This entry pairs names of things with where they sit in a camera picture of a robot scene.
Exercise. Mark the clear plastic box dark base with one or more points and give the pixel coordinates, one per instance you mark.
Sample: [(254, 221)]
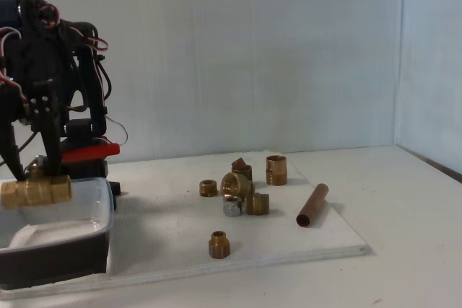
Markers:
[(54, 261)]

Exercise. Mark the brass threaded nipple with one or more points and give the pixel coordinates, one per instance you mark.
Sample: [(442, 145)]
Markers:
[(257, 204)]

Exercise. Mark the large brass reducer fitting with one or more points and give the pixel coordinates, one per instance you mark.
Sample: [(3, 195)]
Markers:
[(236, 185)]

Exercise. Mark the silver steel hex nut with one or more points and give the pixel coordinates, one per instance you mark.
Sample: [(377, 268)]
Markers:
[(232, 209)]

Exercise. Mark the white board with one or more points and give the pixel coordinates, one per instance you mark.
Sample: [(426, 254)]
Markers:
[(270, 236)]

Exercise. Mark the short brass bushing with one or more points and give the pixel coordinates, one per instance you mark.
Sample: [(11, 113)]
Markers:
[(208, 188)]

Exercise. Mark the tall brass coupling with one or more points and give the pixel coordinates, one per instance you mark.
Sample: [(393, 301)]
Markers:
[(276, 172)]

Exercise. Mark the small brass hex reducer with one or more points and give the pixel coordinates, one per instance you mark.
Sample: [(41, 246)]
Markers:
[(219, 246)]

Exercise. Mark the copper pipe piece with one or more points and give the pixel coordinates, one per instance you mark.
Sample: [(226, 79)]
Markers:
[(312, 205)]

